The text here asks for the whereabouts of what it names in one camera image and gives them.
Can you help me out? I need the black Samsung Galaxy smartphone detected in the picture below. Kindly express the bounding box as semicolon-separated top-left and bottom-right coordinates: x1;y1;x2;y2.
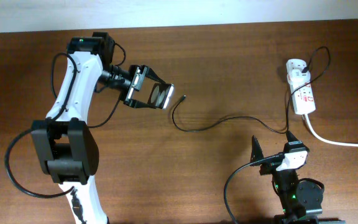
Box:
147;83;175;110

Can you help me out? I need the black USB charging cable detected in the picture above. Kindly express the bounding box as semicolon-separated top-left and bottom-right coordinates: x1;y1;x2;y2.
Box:
171;46;331;135

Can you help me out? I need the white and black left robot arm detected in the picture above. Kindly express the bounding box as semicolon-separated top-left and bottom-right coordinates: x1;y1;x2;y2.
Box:
31;32;175;223

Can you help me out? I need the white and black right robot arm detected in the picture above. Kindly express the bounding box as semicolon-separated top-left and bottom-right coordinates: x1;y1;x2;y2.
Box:
250;131;324;223

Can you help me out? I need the white USB charger plug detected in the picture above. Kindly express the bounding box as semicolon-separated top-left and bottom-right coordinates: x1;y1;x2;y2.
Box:
287;69;311;85

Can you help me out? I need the white power strip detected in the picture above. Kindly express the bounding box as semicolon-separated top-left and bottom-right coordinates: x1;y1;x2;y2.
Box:
286;58;316;115

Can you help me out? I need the white power strip cord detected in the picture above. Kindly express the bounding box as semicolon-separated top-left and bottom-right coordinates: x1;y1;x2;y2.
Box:
301;113;358;149

